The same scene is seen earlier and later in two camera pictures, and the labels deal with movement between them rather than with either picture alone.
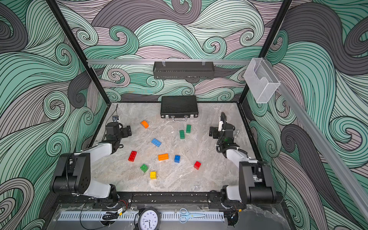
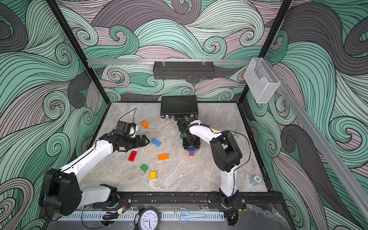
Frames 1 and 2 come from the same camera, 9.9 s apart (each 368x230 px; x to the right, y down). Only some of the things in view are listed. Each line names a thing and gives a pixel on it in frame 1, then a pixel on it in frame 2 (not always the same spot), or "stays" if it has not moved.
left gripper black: (125, 133) -> (137, 139)
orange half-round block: (144, 124) stays
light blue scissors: (183, 218) stays
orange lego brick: (163, 156) stays
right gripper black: (215, 129) -> (196, 146)
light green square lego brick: (144, 167) stays
